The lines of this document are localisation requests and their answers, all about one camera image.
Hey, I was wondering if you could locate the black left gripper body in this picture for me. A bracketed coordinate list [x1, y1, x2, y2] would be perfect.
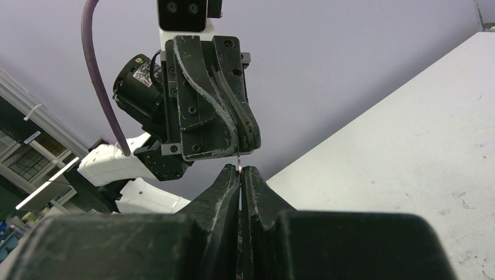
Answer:
[159, 38, 252, 158]

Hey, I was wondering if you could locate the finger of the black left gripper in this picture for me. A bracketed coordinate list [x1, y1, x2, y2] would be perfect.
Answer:
[212, 36, 261, 153]
[172, 35, 239, 162]

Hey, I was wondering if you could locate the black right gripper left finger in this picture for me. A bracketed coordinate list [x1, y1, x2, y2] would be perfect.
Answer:
[7, 164, 240, 279]

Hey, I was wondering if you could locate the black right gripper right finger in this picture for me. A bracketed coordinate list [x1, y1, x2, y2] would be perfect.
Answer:
[240, 166, 456, 279]

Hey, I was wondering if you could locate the red padlock small key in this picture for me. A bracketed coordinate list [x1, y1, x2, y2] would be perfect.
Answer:
[236, 152, 243, 174]

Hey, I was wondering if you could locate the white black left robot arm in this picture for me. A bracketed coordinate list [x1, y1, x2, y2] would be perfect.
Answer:
[64, 35, 261, 214]

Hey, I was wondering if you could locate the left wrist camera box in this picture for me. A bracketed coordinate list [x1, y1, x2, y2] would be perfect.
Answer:
[156, 0, 223, 44]

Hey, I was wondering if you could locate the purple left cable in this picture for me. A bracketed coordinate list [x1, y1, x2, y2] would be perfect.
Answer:
[80, 0, 133, 158]

